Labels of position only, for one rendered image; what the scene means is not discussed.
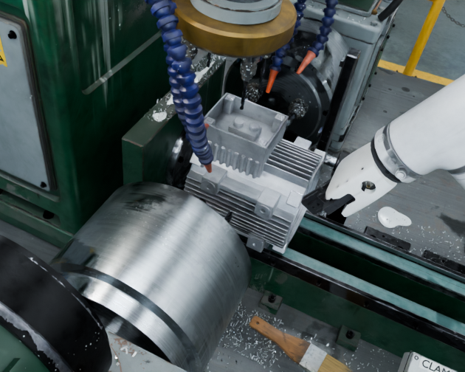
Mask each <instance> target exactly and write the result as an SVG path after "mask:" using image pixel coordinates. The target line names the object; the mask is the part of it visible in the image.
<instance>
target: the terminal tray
mask: <svg viewBox="0 0 465 372"><path fill-rule="evenodd" d="M228 96H231V97H232V99H228V98H227V97H228ZM240 107H241V98H240V97H237V96H235V95H233V94H230V93H226V94H225V95H224V96H223V97H222V98H221V99H220V100H219V101H218V102H217V104H215V105H214V107H212V108H211V110H210V111H209V112H208V113H207V114H206V115H205V116H204V124H206V123H207V124H209V127H208V129H207V136H206V137H207V141H208V143H209V144H210V147H211V149H212V154H213V162H216V160H218V161H219V164H220V165H222V164H223V163H225V164H226V165H225V166H226V167H227V168H228V167H229V166H232V169H233V170H235V169H236V168H237V169H238V172H239V173H242V172H246V173H245V174H246V176H248V175H250V174H251V175H252V178H253V179H255V178H256V177H258V178H260V176H261V174H262V172H263V169H264V164H265V163H266V161H267V159H268V158H269V155H270V154H271V153H272V151H273V150H274V148H275V146H276V145H277V144H278V142H279V141H280V140H282V139H283V135H284V133H285V130H286V124H287V121H288V118H289V116H286V115H285V114H281V113H279V112H276V111H273V110H271V109H269V108H266V107H263V106H260V105H258V104H256V103H253V102H250V101H248V100H245V102H244V109H243V110H240ZM278 116H282V119H279V118H278ZM209 118H210V119H212V121H211V122H208V121H207V119H209ZM260 140H264V141H265V143H261V142H260Z"/></svg>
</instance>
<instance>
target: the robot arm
mask: <svg viewBox="0 0 465 372"><path fill-rule="evenodd" d="M436 169H444V170H446V171H448V172H449V173H450V174H451V175H452V177H453V178H454V179H455V180H456V181H457V182H458V183H459V185H460V186H461V187H462V188H463V189H464V190H465V75H462V76H461V77H459V78H458V79H457V80H455V81H453V82H452V83H450V84H449V85H447V86H445V87H444V88H443V89H441V90H440V91H438V92H436V93H435V94H433V95H432V96H430V97H428V98H427V99H426V100H424V101H422V102H421V103H419V104H418V105H417V106H415V107H413V108H411V109H410V110H409V111H407V112H405V113H404V114H403V115H401V116H400V117H397V118H396V119H395V120H393V121H392V122H390V123H388V124H387V125H386V126H384V127H382V128H380V129H379V130H378V131H377V132H376V134H375V137H373V139H372V140H371V142H369V143H368V144H367V145H364V146H362V147H361V148H359V149H357V150H356V151H354V152H353V153H351V154H349V155H348V156H347V157H346V158H344V159H343V160H342V161H341V162H340V164H339V165H338V166H337V169H336V170H335V172H334V175H333V177H331V178H330V179H329V180H328V181H326V182H325V183H323V185H322V188H321V187H318V188H316V189H315V190H313V191H312V192H310V193H308V194H306V195H305V196H304V197H303V200H302V202H301V204H302V205H303V206H304V207H305V208H306V209H307V210H308V211H310V212H311V213H312V214H313V215H316V214H318V213H319V212H321V211H325V212H326V213H327V214H328V215H330V214H331V213H333V212H334V211H335V210H337V209H338V208H340V207H341V206H343V205H344V204H345V206H344V208H343V210H342V213H341V214H342V215H343V216H344V217H348V216H350V215H352V214H354V213H356V212H357V211H359V210H361V209H362V208H364V207H366V206H368V205H369V204H371V203H373V202H374V201H376V200H377V199H379V198H380V197H382V196H383V195H385V194H386V193H387V192H388V191H390V190H391V189H392V188H394V187H395V186H396V184H397V183H403V182H406V183H409V182H412V181H414V180H416V179H418V178H420V177H422V176H424V175H426V174H428V173H430V172H432V171H434V170H436Z"/></svg>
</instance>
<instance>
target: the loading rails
mask: <svg viewBox="0 0 465 372"><path fill-rule="evenodd" d="M237 234H238V233H237ZM238 236H239V238H240V239H241V240H242V242H243V244H244V246H245V247H246V249H247V252H248V254H249V258H250V261H251V265H252V278H251V281H250V284H249V286H248V287H249V288H251V289H253V290H255V291H257V292H260V293H261V294H263V295H262V297H261V299H260V301H259V304H258V307H259V308H261V309H263V310H265V311H267V312H270V313H272V314H274V315H276V314H277V313H278V310H279V308H280V306H281V304H282V303H284V304H286V305H287V306H290V307H292V308H294V309H297V310H298V311H301V312H303V313H305V314H307V315H309V316H312V317H314V318H316V319H318V320H321V321H323V322H324V323H327V324H329V325H331V326H333V327H335V328H338V329H339V331H338V334H337V338H336V340H335V343H336V344H338V345H341V346H342V347H344V348H347V349H349V350H351V351H355V350H356V349H357V347H358V344H359V339H361V340H364V341H366V342H369V343H370V344H372V345H375V346H377V347H379V348H381V349H384V350H386V351H388V352H390V353H392V354H395V355H397V356H398V357H401V358H402V357H403V356H404V353H405V352H410V351H413V352H416V353H417V354H420V355H422V356H424V357H426V358H428V359H431V360H433V361H435V362H438V363H440V364H442V365H444V366H447V367H448V368H451V369H453V370H455V371H457V372H465V275H464V274H461V273H460V272H456V271H455V270H452V269H450V268H447V267H445V266H442V265H440V264H438V263H435V262H433V261H430V260H427V259H426V258H423V257H421V256H418V255H415V254H413V253H411V252H408V251H406V250H404V249H401V248H399V247H396V246H394V245H392V244H389V243H387V242H384V241H381V240H379V239H377V238H374V237H372V236H370V235H367V234H365V233H363V232H360V231H358V230H355V229H353V228H350V227H347V226H345V225H343V224H341V223H338V222H336V221H333V220H331V219H329V218H326V217H324V216H321V215H318V214H316V215H313V214H312V213H311V212H310V211H308V210H306V212H305V214H304V216H303V218H302V221H301V223H300V225H299V227H298V228H297V231H296V233H295V234H294V236H293V238H292V240H291V241H290V242H289V245H288V247H287V248H286V251H285V252H284V253H283V254H282V253H280V252H277V251H275V250H273V249H272V248H273V245H272V244H269V246H268V247H267V248H263V250H262V252H258V251H256V250H254V249H251V248H249V247H247V239H248V238H247V237H245V236H243V235H241V234H238Z"/></svg>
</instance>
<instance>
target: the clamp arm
mask: <svg viewBox="0 0 465 372"><path fill-rule="evenodd" d="M360 54H361V50H359V49H355V48H353V47H351V48H350V49H349V50H348V52H347V54H346V56H344V55H343V57H342V59H341V61H340V64H339V66H340V67H342V68H341V72H340V76H339V78H338V81H337V85H336V87H335V90H334V94H333V97H332V99H331V103H330V106H329V108H328V113H327V115H326V118H325V122H324V124H323V127H320V130H319V131H318V133H317V137H319V140H318V143H317V147H316V149H319V150H321V151H324V152H326V154H327V150H328V147H329V144H330V141H331V138H332V135H333V133H334V129H335V127H336V124H337V121H338V118H339V115H340V112H341V110H342V106H343V103H344V101H345V97H346V95H347V92H348V88H349V86H350V84H351V80H352V77H353V75H354V71H355V68H356V66H357V63H358V60H359V57H360ZM328 155H329V156H330V154H328ZM328 155H327V156H326V159H328V158H329V156H328Z"/></svg>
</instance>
